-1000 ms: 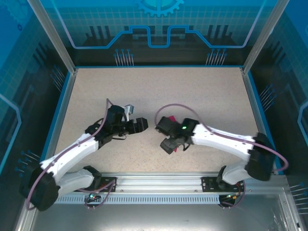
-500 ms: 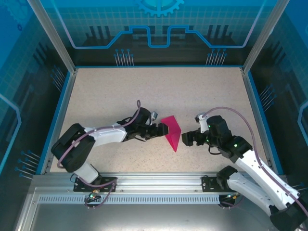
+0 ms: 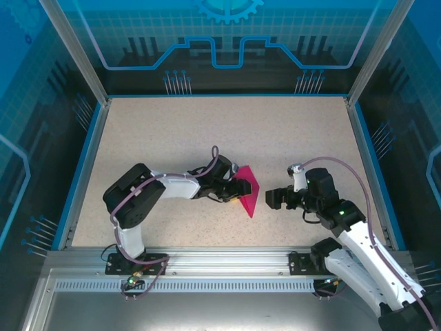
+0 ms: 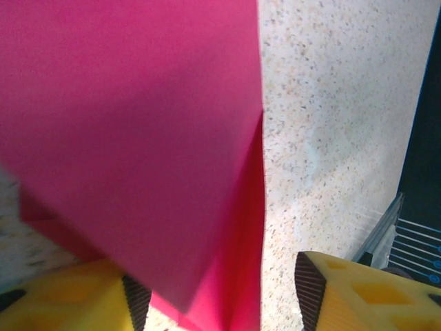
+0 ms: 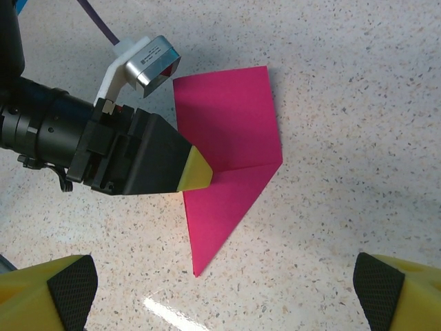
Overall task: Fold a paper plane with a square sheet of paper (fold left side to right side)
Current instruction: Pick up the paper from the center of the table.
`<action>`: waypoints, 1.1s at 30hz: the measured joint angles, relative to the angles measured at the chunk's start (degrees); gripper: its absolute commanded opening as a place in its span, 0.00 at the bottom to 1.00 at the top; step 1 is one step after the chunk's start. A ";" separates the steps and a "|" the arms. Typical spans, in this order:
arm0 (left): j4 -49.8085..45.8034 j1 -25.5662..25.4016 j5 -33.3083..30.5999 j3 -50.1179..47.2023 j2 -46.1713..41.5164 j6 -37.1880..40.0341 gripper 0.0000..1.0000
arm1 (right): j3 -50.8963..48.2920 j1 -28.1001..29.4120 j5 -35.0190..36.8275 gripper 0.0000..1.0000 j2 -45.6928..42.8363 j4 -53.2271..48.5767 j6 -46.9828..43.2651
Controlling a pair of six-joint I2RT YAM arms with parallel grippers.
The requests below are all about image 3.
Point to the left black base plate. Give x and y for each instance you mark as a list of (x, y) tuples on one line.
[(155, 267)]

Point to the metal tray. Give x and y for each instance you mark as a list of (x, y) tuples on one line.
[(220, 310)]

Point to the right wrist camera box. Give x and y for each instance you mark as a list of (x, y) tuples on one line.
[(298, 179)]

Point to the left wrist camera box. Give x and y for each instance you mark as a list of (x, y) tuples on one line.
[(234, 169)]

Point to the aluminium side rail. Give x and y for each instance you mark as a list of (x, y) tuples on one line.
[(86, 165), (370, 165)]

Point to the pink paper sheet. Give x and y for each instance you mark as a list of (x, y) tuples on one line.
[(253, 200)]

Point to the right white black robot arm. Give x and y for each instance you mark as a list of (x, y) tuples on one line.
[(365, 248)]

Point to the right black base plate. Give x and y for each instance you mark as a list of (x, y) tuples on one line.
[(298, 263)]

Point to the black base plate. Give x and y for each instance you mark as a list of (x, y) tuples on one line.
[(298, 263), (155, 267)]

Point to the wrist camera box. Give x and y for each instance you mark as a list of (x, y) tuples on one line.
[(298, 179), (234, 169)]

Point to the aluminium frame post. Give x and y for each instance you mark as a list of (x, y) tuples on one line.
[(379, 45), (74, 51)]

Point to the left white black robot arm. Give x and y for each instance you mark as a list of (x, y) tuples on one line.
[(134, 200)]

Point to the aluminium mounting rail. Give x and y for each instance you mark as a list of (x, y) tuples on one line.
[(227, 260)]

